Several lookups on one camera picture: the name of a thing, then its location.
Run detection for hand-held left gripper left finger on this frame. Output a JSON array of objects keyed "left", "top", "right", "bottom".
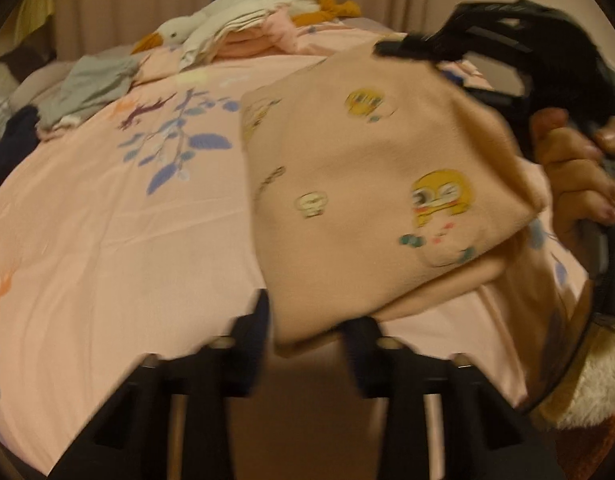
[{"left": 47, "top": 290, "right": 270, "bottom": 480}]

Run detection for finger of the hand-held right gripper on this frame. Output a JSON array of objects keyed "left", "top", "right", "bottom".
[
  {"left": 375, "top": 32, "right": 531, "bottom": 98},
  {"left": 435, "top": 0, "right": 535, "bottom": 43}
]

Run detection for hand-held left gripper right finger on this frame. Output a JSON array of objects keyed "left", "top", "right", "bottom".
[{"left": 340, "top": 317, "right": 563, "bottom": 480}]

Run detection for peach printed baby top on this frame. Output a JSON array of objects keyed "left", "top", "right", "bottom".
[{"left": 240, "top": 35, "right": 551, "bottom": 361}]

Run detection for pink folded clothes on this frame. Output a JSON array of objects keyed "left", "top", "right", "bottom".
[{"left": 214, "top": 12, "right": 308, "bottom": 58}]

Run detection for white folded clothes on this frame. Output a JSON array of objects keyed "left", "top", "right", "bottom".
[{"left": 180, "top": 2, "right": 288, "bottom": 68}]

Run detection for person's right hand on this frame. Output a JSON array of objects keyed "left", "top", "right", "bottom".
[{"left": 530, "top": 107, "right": 615, "bottom": 248}]

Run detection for pink printed blanket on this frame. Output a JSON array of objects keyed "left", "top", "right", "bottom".
[{"left": 0, "top": 22, "right": 593, "bottom": 461}]

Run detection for white goose plush toy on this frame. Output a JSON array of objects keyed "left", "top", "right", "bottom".
[{"left": 131, "top": 0, "right": 362, "bottom": 56}]

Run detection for pale pink garment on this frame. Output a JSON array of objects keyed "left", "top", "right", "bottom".
[{"left": 37, "top": 115, "right": 83, "bottom": 141}]

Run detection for grey garment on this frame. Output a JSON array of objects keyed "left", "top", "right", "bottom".
[{"left": 37, "top": 55, "right": 143, "bottom": 128}]

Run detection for navy garment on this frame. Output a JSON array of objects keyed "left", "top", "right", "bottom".
[{"left": 0, "top": 105, "right": 43, "bottom": 198}]

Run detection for brown cushion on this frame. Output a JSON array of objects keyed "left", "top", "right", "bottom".
[{"left": 0, "top": 40, "right": 55, "bottom": 81}]

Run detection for yellow striped hanging cloth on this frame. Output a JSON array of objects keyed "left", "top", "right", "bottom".
[{"left": 17, "top": 0, "right": 55, "bottom": 46}]

